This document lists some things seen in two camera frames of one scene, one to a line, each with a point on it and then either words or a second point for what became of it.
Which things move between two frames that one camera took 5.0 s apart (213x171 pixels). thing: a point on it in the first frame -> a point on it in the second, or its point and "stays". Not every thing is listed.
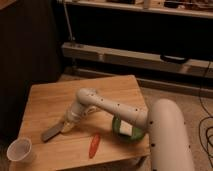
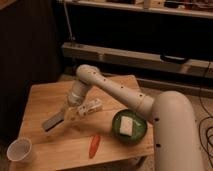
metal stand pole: (66, 14) stays
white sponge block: (125, 128) stays
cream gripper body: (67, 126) -> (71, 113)
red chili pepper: (94, 145) stays
